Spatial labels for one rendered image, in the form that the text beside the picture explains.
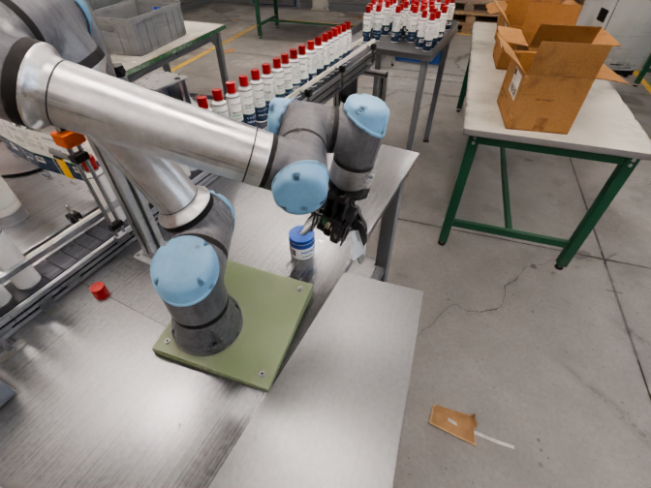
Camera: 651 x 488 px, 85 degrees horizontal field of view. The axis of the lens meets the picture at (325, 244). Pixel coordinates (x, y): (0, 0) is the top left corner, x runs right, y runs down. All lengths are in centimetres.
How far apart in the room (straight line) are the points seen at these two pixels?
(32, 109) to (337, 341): 65
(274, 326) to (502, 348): 136
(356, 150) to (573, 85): 143
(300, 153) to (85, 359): 68
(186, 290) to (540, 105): 167
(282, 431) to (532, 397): 134
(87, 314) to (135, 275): 14
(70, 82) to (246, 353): 56
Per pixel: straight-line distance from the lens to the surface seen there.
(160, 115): 48
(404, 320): 88
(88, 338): 99
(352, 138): 59
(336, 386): 78
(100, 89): 49
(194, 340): 79
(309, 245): 95
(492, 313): 208
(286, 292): 88
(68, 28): 64
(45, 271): 113
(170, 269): 68
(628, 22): 577
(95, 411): 89
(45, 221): 131
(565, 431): 189
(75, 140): 95
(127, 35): 295
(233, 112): 144
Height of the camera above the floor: 154
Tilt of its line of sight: 44 degrees down
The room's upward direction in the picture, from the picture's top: straight up
